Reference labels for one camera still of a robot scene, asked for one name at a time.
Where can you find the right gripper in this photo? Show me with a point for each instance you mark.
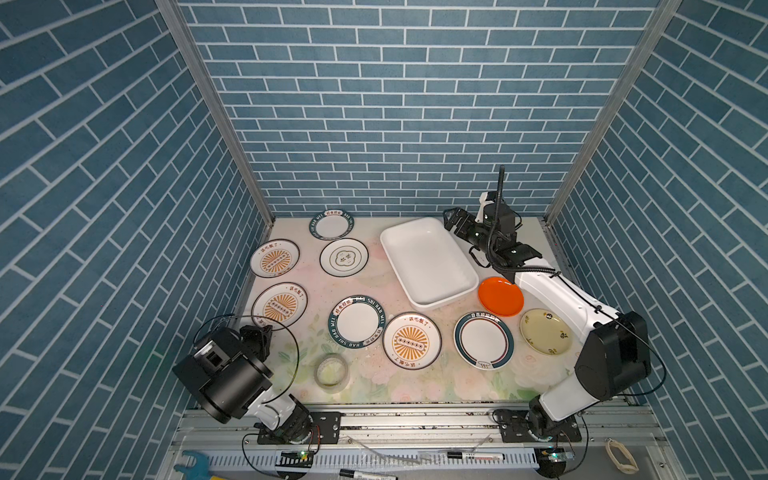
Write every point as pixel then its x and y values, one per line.
pixel 460 213

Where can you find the flower outline white plate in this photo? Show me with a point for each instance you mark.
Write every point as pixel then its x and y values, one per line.
pixel 344 257

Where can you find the green red ring plate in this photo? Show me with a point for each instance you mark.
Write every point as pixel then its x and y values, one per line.
pixel 483 340

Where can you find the orange sunburst plate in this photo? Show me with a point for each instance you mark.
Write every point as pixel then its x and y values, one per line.
pixel 274 258
pixel 284 303
pixel 412 341

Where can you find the green lettered rim plate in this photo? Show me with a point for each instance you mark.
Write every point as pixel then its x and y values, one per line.
pixel 356 321

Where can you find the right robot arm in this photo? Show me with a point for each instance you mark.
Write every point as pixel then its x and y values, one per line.
pixel 615 353

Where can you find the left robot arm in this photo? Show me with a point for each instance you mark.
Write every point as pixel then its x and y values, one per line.
pixel 227 376

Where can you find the white plastic bin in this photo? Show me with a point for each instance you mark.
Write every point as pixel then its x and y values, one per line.
pixel 430 266

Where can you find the small green rim plate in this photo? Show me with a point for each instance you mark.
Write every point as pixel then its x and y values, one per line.
pixel 331 224

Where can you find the yellow floral plate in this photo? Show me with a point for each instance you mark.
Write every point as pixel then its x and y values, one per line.
pixel 545 332

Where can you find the clear tape roll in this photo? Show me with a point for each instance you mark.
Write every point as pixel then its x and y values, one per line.
pixel 332 373

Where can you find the black marker pen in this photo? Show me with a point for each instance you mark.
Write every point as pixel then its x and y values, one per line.
pixel 360 475

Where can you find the beige rubber band loop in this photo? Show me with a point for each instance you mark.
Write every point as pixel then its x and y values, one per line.
pixel 620 456

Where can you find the blue wrench tool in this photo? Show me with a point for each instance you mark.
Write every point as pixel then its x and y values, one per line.
pixel 193 465

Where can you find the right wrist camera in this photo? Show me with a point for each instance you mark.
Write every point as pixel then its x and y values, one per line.
pixel 490 213

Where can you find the aluminium frame rail right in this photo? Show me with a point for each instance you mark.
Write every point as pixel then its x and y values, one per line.
pixel 657 24

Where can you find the aluminium frame rail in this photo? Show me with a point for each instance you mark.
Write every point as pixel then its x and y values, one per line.
pixel 182 36
pixel 657 24

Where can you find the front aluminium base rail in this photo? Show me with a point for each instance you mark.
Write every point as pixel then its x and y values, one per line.
pixel 433 441

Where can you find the aluminium frame rail left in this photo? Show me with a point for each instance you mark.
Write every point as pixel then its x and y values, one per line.
pixel 182 36

